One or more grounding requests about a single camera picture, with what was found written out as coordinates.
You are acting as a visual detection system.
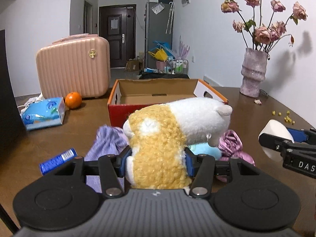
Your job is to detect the white makeup sponge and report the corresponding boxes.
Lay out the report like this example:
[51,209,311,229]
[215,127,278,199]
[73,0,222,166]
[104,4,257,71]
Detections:
[258,119,295,162]

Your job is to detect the yellow white plush toy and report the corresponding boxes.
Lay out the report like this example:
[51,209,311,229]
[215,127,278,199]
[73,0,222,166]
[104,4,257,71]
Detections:
[123,97,233,189]

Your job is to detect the blue tissue pocket pack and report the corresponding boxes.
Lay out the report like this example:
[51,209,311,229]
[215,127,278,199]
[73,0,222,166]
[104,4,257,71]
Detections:
[39,148,77,176]

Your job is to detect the blue soft tissue pack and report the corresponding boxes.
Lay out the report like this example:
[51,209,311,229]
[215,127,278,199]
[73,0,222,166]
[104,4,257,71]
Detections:
[21,97,65,131]

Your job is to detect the light blue plush toy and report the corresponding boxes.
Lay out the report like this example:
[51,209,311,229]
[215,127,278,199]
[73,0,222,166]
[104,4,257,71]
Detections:
[188,142,222,160]

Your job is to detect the yellow crumbs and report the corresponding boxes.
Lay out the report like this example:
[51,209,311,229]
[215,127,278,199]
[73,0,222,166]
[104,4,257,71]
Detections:
[272,110,295,125]

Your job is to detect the purple satin scrunchie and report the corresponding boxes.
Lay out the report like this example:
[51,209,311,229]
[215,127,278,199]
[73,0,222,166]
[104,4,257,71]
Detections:
[216,129,256,183]

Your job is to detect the fallen pink petal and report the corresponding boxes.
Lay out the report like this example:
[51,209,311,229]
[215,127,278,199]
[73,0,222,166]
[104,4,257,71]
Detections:
[254,99,262,105]

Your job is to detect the red cardboard box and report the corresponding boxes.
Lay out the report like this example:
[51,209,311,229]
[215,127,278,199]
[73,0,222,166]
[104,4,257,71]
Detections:
[107,78,228,128]

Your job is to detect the orange fruit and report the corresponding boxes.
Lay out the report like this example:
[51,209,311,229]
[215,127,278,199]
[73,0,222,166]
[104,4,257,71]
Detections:
[65,92,82,109]

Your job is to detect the pink textured vase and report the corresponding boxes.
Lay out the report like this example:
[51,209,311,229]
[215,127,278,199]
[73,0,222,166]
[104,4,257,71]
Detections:
[240,48,268,98]

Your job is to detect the black chair back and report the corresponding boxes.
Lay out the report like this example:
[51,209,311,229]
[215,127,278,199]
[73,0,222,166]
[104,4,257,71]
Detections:
[139,72,189,80]

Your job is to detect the brown cardboard box on floor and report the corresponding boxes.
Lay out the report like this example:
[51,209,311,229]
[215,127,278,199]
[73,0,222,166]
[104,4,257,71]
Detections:
[125,59,144,72]

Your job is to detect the black paper bag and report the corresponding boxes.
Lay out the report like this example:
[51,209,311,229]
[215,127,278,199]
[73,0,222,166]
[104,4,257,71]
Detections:
[0,30,26,155]

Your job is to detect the dried pink roses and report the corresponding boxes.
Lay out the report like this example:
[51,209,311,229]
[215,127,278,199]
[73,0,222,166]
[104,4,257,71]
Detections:
[220,0,309,54]

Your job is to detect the pink ribbed small suitcase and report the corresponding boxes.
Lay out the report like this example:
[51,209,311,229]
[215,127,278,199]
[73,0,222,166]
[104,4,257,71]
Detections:
[35,34,111,99]

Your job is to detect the purple feather decoration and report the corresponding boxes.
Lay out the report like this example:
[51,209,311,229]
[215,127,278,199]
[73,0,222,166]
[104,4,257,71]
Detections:
[177,37,190,60]

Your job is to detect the yellow bag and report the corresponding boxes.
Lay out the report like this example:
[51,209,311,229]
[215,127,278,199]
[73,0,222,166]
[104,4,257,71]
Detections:
[148,48,168,62]

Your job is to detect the dark front door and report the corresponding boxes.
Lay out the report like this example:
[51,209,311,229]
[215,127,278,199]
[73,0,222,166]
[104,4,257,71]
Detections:
[99,4,136,68]

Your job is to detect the grey refrigerator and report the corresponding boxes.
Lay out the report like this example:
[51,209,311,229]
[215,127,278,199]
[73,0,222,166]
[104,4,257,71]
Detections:
[145,1,172,69]

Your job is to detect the lilac drawstring pouch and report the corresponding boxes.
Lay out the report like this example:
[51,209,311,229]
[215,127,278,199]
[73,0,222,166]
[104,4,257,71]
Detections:
[84,124,130,194]

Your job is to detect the white board against wall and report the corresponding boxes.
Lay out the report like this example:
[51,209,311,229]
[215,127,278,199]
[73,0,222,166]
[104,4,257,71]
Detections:
[203,75,221,87]

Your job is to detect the wire trolley with bottles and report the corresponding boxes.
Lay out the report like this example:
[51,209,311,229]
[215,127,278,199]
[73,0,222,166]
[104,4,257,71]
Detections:
[164,59,189,74]

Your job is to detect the white cable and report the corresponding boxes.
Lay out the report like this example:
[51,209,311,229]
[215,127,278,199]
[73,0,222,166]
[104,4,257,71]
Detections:
[17,92,45,110]

